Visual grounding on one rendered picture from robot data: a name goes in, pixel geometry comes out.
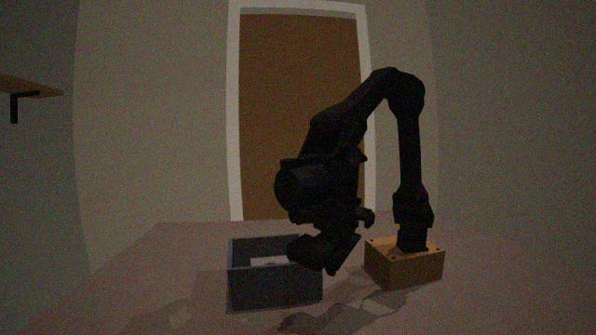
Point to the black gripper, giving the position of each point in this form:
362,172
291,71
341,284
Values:
330,248

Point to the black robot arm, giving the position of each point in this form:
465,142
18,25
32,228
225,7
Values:
328,163

